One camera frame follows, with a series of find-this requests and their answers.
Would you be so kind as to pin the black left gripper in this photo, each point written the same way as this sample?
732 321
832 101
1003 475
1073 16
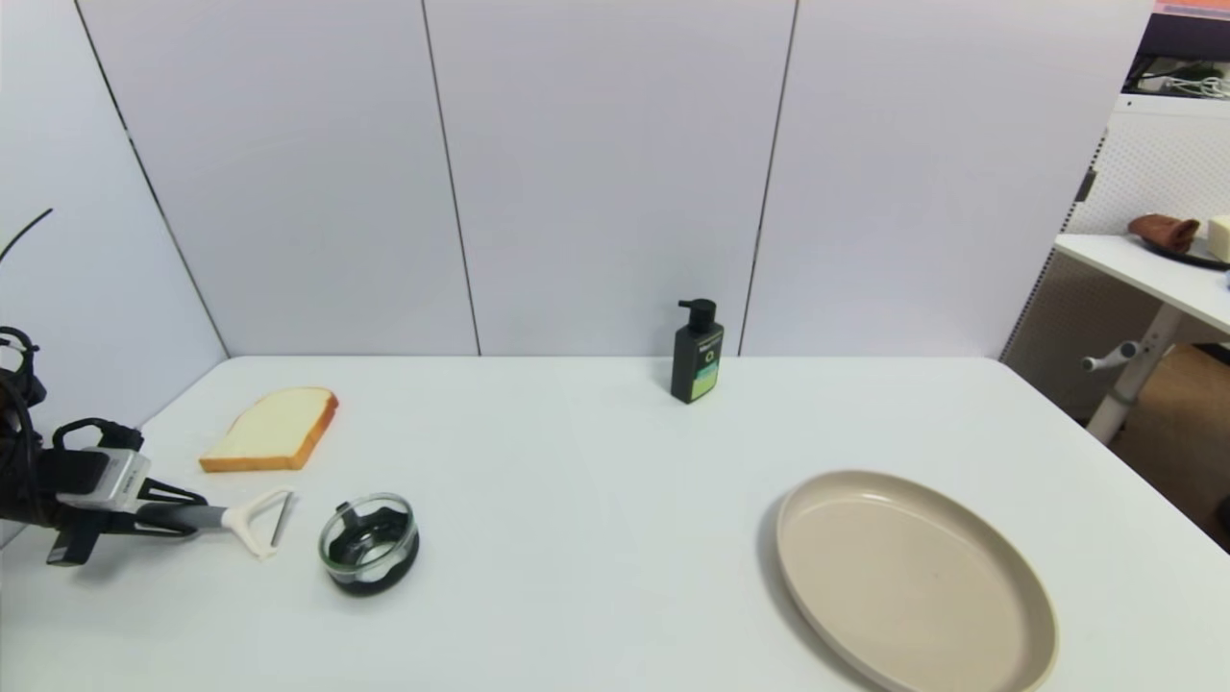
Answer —
72 533

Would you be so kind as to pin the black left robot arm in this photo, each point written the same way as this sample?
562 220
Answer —
17 461

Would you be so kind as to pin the white bread slice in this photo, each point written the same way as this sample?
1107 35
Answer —
274 432

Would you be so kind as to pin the round glass lid black base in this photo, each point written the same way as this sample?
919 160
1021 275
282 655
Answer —
370 545

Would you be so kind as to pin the black pump bottle green label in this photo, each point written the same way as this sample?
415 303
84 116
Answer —
696 361

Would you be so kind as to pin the beige round plate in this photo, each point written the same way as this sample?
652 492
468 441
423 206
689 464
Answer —
913 581

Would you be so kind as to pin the grey panel clip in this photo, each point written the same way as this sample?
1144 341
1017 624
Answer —
1083 185

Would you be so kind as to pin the white desk leg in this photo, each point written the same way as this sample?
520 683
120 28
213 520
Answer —
1139 375

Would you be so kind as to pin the white side desk top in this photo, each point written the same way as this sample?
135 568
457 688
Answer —
1153 274

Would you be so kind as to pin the black small plate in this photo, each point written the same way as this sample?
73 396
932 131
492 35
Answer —
1177 258

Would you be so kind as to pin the white pegboard panel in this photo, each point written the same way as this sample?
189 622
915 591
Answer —
1153 163

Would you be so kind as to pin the cream block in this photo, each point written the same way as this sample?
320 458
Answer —
1220 238

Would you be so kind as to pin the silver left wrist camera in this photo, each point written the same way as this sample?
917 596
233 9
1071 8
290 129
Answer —
108 481

